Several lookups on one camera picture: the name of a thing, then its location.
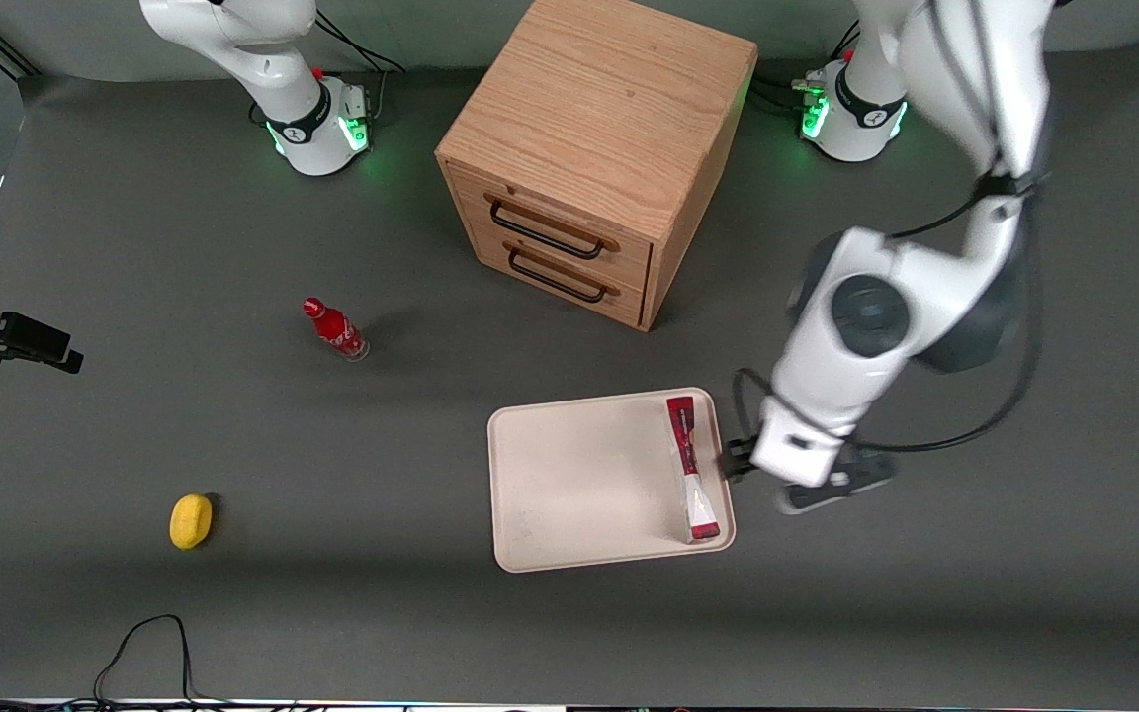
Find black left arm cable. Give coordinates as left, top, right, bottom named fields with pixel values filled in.
left=734, top=173, right=1047, bottom=456

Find black left base cables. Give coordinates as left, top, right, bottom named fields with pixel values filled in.
left=753, top=24, right=863, bottom=118

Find black base cables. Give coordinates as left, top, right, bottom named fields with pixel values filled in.
left=753, top=24, right=863, bottom=118
left=312, top=8, right=408, bottom=76

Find beige plastic tray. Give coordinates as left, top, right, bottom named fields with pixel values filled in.
left=486, top=387, right=737, bottom=575

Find black looped table cable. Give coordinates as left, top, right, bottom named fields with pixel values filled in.
left=0, top=613, right=244, bottom=712

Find oak wooden drawer cabinet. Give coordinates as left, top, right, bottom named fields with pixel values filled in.
left=435, top=0, right=760, bottom=332

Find black drawer handle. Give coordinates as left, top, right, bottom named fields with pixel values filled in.
left=506, top=244, right=622, bottom=304
left=487, top=196, right=621, bottom=262

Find red cola bottle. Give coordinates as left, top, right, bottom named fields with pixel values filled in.
left=302, top=297, right=371, bottom=363

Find yellow sponge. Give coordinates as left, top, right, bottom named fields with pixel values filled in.
left=169, top=493, right=214, bottom=551

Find red cookie box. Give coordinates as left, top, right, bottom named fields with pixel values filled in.
left=665, top=395, right=723, bottom=544

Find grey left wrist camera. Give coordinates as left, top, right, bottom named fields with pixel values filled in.
left=777, top=447, right=900, bottom=516

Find black right base cables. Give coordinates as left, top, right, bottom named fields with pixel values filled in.
left=312, top=8, right=408, bottom=76

